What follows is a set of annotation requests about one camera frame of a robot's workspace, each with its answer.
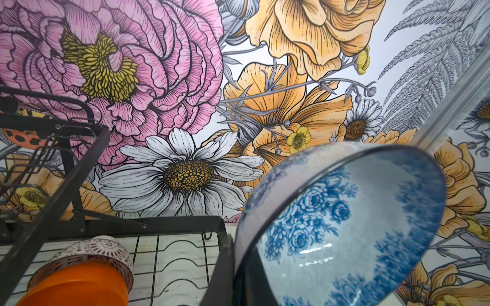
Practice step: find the orange plastic bowl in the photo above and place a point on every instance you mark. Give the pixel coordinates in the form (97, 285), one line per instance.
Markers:
(89, 283)

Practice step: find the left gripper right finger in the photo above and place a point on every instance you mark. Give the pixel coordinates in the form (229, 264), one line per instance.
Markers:
(254, 287)

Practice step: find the blue floral ceramic bowl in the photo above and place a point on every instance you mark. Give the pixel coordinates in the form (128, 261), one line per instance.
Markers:
(342, 223)

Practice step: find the black wire dish rack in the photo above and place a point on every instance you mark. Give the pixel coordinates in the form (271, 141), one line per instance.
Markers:
(80, 143)

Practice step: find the white perforated strainer bowl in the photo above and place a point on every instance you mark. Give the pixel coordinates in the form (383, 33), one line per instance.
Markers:
(101, 248)

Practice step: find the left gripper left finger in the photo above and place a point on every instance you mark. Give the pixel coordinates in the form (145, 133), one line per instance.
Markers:
(220, 290)

